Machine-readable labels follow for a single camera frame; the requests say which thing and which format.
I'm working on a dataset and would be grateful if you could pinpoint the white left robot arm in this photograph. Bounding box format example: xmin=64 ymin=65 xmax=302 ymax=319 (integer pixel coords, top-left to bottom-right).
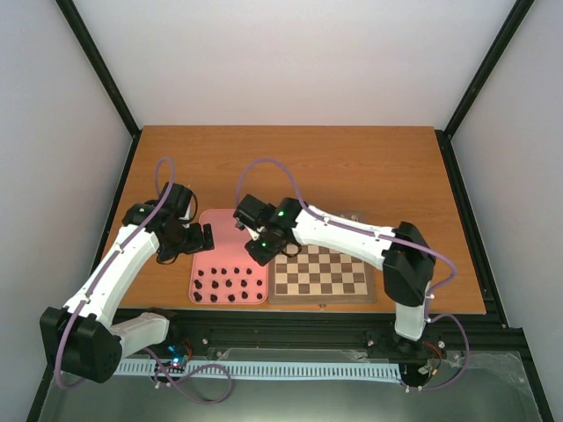
xmin=40 ymin=203 xmax=215 ymax=389

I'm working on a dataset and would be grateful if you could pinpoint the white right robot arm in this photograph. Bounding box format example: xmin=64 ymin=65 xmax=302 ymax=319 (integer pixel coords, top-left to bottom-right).
xmin=233 ymin=194 xmax=435 ymax=341

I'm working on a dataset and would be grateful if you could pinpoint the white chess pieces row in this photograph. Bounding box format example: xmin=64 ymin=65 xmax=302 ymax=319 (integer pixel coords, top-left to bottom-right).
xmin=329 ymin=211 xmax=365 ymax=222

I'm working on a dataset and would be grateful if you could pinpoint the left controller board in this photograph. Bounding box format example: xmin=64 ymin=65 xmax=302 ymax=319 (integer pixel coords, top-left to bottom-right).
xmin=161 ymin=338 xmax=194 ymax=374

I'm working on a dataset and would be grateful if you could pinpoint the controller board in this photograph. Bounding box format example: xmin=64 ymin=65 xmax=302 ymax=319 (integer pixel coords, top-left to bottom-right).
xmin=161 ymin=338 xmax=194 ymax=374
xmin=400 ymin=339 xmax=447 ymax=389

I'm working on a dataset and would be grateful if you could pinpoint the right controller board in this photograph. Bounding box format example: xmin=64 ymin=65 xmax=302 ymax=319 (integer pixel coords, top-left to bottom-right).
xmin=400 ymin=339 xmax=447 ymax=389

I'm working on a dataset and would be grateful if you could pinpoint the pink plastic tray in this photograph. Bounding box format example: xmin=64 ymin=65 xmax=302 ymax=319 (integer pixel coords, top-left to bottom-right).
xmin=188 ymin=209 xmax=268 ymax=306

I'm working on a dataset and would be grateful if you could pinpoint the wooden chessboard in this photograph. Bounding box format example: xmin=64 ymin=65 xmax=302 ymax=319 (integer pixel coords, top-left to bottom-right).
xmin=267 ymin=210 xmax=378 ymax=306

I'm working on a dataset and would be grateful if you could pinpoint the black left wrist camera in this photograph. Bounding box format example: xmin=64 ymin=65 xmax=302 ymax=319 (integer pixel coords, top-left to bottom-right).
xmin=158 ymin=182 xmax=199 ymax=224

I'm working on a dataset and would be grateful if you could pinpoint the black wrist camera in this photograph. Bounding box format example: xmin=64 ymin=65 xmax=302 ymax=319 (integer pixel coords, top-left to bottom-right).
xmin=233 ymin=194 xmax=275 ymax=230
xmin=158 ymin=182 xmax=199 ymax=224

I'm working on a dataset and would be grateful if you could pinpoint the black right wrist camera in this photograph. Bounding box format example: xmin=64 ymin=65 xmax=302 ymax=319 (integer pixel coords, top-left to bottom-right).
xmin=233 ymin=194 xmax=275 ymax=230

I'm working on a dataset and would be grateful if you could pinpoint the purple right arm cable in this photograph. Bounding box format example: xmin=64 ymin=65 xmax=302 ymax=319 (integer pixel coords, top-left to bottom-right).
xmin=236 ymin=157 xmax=471 ymax=393

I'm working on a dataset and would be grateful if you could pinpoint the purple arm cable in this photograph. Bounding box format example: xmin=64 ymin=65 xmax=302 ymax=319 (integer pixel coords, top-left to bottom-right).
xmin=236 ymin=157 xmax=471 ymax=393
xmin=53 ymin=156 xmax=177 ymax=390

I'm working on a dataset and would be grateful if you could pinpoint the light blue cable duct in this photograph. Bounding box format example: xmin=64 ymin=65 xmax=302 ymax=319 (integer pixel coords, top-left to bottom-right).
xmin=114 ymin=360 xmax=404 ymax=382

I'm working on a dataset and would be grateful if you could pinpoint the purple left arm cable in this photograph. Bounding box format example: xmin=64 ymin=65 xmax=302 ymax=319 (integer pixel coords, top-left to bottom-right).
xmin=53 ymin=156 xmax=177 ymax=390

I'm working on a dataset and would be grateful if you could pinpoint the black aluminium frame rail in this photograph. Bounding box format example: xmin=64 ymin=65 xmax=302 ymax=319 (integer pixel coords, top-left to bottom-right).
xmin=112 ymin=307 xmax=527 ymax=366

